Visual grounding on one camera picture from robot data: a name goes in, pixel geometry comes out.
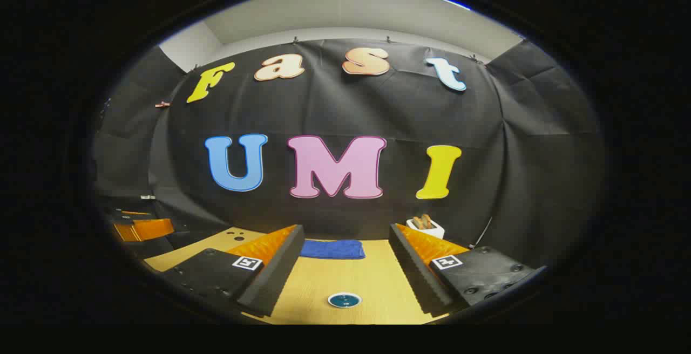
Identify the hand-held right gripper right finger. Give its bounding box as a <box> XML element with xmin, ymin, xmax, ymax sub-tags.
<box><xmin>388</xmin><ymin>223</ymin><xmax>537</xmax><ymax>318</ymax></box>

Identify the blue folded towel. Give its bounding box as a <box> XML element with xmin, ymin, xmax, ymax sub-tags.
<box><xmin>300</xmin><ymin>239</ymin><xmax>366</xmax><ymax>260</ymax></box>

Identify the white toaster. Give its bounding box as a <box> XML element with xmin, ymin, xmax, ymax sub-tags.
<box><xmin>406</xmin><ymin>218</ymin><xmax>446</xmax><ymax>240</ymax></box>

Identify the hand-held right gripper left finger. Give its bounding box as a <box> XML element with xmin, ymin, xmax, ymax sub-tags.
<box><xmin>161</xmin><ymin>224</ymin><xmax>305</xmax><ymax>318</ymax></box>

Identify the white teacup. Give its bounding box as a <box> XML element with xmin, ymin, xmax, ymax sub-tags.
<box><xmin>327</xmin><ymin>291</ymin><xmax>363</xmax><ymax>310</ymax></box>

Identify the white toaster cable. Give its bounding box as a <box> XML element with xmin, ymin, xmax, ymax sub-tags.
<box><xmin>469</xmin><ymin>216</ymin><xmax>493</xmax><ymax>249</ymax></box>

